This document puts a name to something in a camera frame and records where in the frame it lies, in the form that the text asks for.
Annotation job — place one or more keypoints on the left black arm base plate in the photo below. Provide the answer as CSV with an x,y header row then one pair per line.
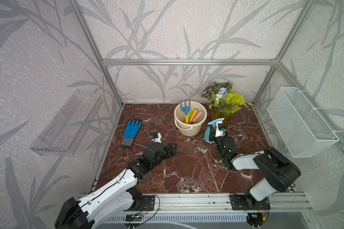
x,y
144,203

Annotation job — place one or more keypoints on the white wire mesh basket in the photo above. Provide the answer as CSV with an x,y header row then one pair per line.
x,y
302,128

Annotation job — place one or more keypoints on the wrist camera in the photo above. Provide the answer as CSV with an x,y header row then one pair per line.
x,y
156,138
220,129

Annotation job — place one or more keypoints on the clear acrylic wall shelf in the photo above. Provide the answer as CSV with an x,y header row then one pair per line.
x,y
65,132

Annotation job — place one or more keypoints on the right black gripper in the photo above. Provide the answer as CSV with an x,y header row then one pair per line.
x,y
212,133

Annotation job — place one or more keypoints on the teal spray bottle pink trigger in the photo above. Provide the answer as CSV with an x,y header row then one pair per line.
x,y
209,135

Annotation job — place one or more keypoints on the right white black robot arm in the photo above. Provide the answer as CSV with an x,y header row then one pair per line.
x,y
278,171

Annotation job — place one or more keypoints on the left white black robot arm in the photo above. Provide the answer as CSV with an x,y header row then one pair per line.
x,y
116,196

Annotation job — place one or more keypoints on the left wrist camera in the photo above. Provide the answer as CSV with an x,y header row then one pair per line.
x,y
156,138

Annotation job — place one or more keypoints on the blue gardening glove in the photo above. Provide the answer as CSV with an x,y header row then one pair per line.
x,y
131,131

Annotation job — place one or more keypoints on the yellow shovel yellow handle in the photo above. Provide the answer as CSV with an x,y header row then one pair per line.
x,y
193,115

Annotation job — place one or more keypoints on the green rake wooden handle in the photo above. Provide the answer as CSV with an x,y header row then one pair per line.
x,y
190,115

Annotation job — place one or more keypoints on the blue fork yellow handle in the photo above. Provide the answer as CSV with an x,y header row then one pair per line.
x,y
186,108

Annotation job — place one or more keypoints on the aluminium frame rail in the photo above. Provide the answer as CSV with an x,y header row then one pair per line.
x,y
146,62

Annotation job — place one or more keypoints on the purple trowel pink handle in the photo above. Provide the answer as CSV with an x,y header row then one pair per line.
x,y
197,116

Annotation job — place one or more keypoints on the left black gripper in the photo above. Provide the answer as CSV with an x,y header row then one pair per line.
x,y
173,151

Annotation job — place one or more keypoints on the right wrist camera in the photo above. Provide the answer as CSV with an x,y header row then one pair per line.
x,y
220,129

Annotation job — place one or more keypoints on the cream plastic bucket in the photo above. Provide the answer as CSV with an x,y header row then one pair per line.
x,y
189,129

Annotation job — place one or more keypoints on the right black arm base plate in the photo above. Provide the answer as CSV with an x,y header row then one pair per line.
x,y
247,202

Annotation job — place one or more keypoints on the green potted plant glass vase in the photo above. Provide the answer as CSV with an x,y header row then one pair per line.
x,y
224,102

